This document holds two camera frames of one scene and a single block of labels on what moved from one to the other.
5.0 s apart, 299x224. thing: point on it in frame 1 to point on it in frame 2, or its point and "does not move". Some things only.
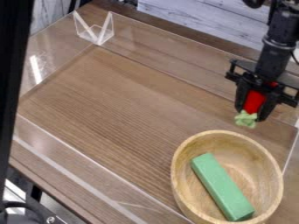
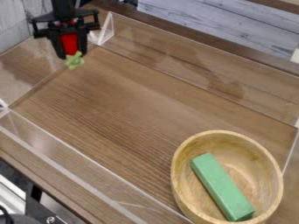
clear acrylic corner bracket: (98, 34) does not move
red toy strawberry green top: (253, 102) to (74, 58)
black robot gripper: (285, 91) to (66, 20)
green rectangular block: (220, 186) does not move
